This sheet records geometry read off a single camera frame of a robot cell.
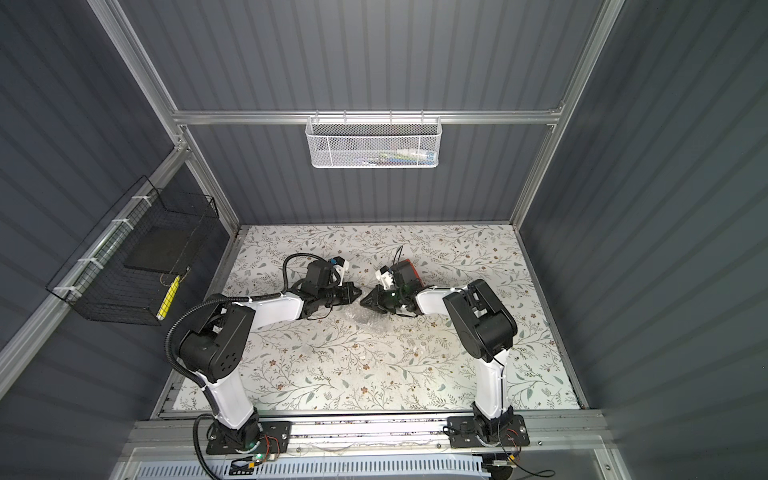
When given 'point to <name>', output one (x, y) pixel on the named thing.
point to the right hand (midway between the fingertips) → (365, 304)
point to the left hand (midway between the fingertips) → (367, 295)
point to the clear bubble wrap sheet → (376, 321)
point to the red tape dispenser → (408, 272)
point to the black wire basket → (130, 233)
